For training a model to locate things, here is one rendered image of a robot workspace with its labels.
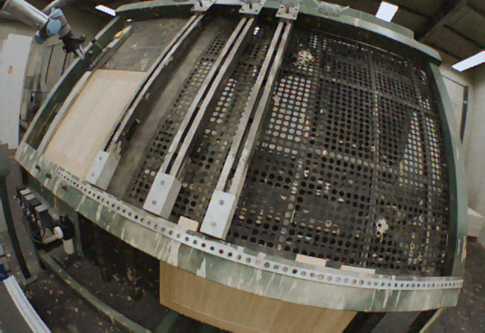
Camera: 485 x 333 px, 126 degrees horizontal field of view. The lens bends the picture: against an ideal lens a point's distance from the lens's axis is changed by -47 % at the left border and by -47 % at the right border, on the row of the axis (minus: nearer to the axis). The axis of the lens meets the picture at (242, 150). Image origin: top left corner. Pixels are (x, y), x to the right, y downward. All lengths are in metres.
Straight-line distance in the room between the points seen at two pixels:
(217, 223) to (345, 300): 0.42
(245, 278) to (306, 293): 0.17
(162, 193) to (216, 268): 0.27
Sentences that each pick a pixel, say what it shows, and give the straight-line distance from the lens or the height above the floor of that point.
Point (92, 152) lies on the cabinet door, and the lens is 1.00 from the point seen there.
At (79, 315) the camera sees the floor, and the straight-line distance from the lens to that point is 1.56.
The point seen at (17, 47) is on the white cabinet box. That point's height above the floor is 1.83.
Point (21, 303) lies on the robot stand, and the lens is 1.41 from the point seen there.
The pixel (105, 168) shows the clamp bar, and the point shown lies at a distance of 0.86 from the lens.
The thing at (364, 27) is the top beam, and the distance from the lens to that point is 1.30.
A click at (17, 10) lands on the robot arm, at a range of 1.13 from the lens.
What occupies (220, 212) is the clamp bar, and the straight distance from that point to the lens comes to 0.63.
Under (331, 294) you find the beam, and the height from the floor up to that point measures 0.85.
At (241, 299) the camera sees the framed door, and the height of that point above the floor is 0.52.
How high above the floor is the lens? 1.26
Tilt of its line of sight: 10 degrees down
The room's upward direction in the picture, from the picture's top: 12 degrees clockwise
